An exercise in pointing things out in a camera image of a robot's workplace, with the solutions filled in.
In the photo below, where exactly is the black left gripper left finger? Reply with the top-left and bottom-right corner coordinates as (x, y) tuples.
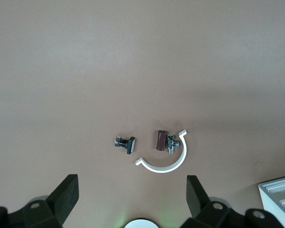
(9, 174), (79, 228)

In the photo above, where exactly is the white drawer cabinet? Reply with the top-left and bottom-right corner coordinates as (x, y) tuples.
(258, 175), (285, 228)

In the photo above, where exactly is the white half-ring pipe clamp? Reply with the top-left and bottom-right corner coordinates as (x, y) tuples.
(134, 128), (188, 173)

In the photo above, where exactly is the small black clip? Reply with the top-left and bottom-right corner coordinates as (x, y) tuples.
(114, 135), (137, 155)

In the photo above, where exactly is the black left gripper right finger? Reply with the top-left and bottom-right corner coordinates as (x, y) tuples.
(180, 175), (247, 228)

